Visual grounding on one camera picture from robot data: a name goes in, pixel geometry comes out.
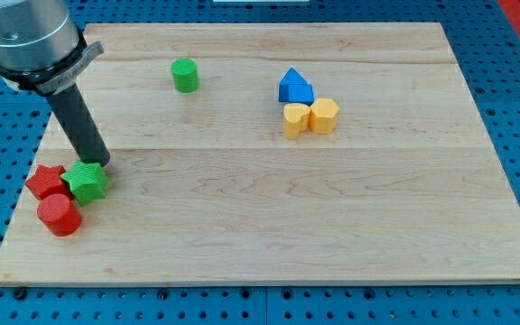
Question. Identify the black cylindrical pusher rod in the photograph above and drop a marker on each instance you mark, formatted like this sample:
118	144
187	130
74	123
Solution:
73	115

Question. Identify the black clamp flange mount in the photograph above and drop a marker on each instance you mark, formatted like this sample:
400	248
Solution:
57	77

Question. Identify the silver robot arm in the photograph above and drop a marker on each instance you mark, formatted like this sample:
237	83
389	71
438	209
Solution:
44	51

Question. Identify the red star block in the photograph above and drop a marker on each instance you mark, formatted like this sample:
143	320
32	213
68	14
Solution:
47	181

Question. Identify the green star block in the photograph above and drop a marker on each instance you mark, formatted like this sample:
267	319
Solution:
86	181

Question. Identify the red cylinder block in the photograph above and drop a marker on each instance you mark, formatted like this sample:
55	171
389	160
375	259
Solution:
59	215

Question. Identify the green cylinder block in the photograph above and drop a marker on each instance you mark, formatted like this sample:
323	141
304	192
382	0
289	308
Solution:
185	75

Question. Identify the wooden board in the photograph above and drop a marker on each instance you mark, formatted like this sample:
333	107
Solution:
205	190

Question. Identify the blue triangle block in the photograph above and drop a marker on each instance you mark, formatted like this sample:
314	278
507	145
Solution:
292	76

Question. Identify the blue cube block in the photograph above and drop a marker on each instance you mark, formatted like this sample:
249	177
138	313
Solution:
296	93

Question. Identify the yellow heart block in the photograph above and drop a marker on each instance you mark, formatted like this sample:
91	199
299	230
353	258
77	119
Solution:
295	119

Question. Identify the yellow hexagon block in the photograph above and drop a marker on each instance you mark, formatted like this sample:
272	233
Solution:
323	116

